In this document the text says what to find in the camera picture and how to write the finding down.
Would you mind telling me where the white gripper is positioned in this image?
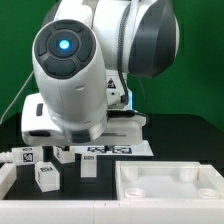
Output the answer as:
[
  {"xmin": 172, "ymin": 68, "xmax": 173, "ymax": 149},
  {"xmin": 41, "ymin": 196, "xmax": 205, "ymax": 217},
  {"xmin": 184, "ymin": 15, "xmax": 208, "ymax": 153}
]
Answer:
[{"xmin": 21, "ymin": 93, "xmax": 147, "ymax": 146}]

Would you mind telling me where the white square table top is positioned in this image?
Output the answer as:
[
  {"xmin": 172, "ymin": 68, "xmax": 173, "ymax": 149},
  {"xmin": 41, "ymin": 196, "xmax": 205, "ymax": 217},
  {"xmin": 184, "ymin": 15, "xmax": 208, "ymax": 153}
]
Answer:
[{"xmin": 115, "ymin": 161, "xmax": 224, "ymax": 200}]

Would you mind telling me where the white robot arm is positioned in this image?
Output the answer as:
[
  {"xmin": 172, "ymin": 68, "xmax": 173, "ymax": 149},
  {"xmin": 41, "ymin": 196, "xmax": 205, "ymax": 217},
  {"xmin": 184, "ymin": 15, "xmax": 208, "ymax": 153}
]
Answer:
[{"xmin": 21, "ymin": 0, "xmax": 179, "ymax": 146}]

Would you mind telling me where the white left fence block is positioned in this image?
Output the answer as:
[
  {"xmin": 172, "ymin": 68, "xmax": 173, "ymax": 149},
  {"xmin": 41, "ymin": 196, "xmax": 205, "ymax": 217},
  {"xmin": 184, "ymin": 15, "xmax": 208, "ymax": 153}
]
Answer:
[{"xmin": 0, "ymin": 163, "xmax": 17, "ymax": 200}]

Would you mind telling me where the white sheet with tags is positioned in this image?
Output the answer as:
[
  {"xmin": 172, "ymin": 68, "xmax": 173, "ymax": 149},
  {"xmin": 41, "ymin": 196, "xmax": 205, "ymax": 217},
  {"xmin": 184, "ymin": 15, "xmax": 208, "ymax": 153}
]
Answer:
[{"xmin": 70, "ymin": 140, "xmax": 153, "ymax": 156}]

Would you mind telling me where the white camera cable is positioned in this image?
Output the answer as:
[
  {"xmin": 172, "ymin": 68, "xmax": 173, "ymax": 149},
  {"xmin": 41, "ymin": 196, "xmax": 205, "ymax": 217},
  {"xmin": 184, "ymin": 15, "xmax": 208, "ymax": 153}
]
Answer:
[{"xmin": 0, "ymin": 71, "xmax": 35, "ymax": 126}]

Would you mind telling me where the white front fence wall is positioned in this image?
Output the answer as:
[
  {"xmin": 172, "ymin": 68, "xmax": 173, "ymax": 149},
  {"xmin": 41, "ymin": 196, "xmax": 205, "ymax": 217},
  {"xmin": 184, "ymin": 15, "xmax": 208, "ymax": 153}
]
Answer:
[{"xmin": 0, "ymin": 200, "xmax": 224, "ymax": 224}]

